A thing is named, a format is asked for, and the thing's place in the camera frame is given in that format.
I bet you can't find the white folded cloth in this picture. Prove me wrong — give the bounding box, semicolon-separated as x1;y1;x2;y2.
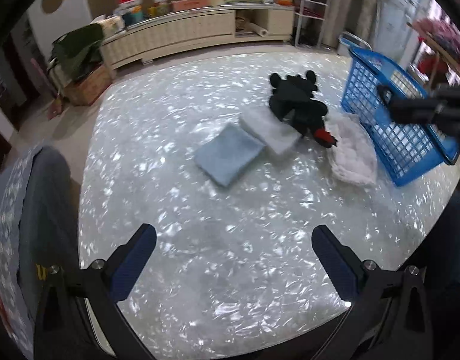
239;107;301;157

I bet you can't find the white blue plastic bin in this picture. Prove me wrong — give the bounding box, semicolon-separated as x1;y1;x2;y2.
336;31;371;57

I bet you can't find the cardboard box on floor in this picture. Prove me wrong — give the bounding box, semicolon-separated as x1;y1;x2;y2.
64;65;112;107

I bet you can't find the white paper roll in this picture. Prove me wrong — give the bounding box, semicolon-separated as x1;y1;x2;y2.
247;22;268;38

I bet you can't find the black plush toy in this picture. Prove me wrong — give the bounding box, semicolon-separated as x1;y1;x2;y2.
268;70;337;149

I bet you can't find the light blue cloth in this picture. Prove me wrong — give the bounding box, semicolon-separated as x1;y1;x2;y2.
194;124;265;187

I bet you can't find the white fluffy cloth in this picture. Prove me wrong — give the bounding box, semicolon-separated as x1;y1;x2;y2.
325;113;378;187

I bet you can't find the white metal shelf rack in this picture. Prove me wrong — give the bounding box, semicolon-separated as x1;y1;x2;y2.
293;0;332;47

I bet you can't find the cream TV cabinet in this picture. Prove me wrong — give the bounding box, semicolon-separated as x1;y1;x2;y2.
100;3;294;70

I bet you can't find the blue plastic laundry basket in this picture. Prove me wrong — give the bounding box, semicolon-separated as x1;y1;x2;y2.
341;47;460;186

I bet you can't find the pink rectangular box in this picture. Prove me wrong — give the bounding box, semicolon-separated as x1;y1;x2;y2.
171;0;209;12

